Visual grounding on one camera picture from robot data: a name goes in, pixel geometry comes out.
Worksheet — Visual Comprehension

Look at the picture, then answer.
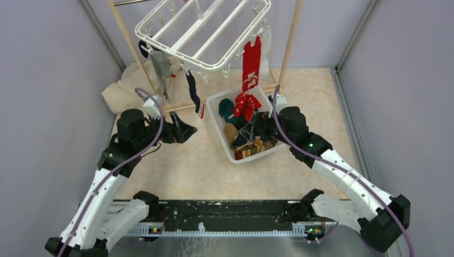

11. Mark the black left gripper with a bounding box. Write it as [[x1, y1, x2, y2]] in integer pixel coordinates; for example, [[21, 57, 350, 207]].
[[134, 110, 197, 151]]

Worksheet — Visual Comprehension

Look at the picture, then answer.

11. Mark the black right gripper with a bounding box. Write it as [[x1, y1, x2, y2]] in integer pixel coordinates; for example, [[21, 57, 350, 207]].
[[239, 109, 294, 146]]

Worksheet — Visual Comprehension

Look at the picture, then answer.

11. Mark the navy buckle christmas sock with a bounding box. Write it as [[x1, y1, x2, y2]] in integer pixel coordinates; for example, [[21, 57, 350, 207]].
[[232, 132, 252, 148]]

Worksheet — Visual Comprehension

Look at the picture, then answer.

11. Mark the red snowflake sock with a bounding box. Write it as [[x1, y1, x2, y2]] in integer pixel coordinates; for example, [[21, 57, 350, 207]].
[[233, 92, 262, 122]]

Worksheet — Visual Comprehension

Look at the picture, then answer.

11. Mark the navy red sock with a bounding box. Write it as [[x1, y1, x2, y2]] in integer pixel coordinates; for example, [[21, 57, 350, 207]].
[[185, 70, 205, 119]]

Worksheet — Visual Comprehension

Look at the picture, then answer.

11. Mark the white plastic laundry basket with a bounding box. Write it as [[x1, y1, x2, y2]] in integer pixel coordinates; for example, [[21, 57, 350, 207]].
[[206, 87, 286, 164]]

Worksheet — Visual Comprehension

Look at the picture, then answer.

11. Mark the red plain sock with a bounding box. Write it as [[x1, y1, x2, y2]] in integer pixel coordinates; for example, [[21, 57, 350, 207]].
[[241, 36, 261, 92]]

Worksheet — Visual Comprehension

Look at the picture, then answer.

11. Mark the white plastic sock hanger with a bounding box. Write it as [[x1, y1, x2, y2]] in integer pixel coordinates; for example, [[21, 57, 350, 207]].
[[134, 0, 271, 72]]

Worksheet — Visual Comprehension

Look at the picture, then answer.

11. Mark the dark navy sock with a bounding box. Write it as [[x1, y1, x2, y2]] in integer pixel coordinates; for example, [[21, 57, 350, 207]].
[[138, 40, 149, 59]]

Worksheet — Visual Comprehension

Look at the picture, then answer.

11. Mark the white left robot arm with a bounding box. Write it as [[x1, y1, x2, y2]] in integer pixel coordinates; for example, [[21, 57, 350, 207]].
[[45, 109, 197, 256]]

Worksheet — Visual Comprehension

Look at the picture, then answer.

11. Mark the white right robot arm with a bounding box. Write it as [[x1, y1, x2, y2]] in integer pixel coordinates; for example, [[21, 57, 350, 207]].
[[239, 107, 415, 256]]

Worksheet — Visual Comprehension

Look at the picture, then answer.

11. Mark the brown cloth in basket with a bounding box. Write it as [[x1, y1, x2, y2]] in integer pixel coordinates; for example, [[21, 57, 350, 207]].
[[222, 122, 279, 150]]

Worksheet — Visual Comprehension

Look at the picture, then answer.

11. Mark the teal sock in basket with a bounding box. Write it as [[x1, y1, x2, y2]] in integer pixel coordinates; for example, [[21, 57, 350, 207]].
[[218, 99, 239, 125]]

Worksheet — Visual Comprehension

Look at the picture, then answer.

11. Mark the beige crumpled cloth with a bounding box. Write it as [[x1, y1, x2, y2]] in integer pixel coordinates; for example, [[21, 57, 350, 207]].
[[101, 57, 181, 115]]

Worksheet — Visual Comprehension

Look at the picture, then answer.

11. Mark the white fluffy sock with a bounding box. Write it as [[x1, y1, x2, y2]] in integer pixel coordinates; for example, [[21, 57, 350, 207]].
[[259, 25, 272, 78]]

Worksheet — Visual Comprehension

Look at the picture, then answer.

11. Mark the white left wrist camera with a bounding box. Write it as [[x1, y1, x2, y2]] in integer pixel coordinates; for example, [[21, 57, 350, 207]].
[[143, 94, 162, 119]]

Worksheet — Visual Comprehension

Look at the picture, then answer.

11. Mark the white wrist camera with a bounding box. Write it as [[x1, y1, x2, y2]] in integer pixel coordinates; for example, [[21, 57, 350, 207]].
[[143, 94, 162, 119], [270, 93, 288, 117]]

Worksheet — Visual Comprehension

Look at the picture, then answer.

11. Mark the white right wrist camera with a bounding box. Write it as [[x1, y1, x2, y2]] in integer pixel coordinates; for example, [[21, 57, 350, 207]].
[[270, 93, 288, 117]]

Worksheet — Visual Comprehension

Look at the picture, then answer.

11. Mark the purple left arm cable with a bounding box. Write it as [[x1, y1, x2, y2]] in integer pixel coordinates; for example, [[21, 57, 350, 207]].
[[56, 87, 165, 257]]

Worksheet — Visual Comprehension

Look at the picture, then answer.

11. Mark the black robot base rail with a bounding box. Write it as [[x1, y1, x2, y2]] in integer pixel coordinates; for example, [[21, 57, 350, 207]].
[[106, 198, 355, 238]]

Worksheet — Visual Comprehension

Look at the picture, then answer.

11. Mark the wooden drying rack frame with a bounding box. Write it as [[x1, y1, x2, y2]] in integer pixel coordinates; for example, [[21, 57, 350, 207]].
[[107, 0, 304, 93]]

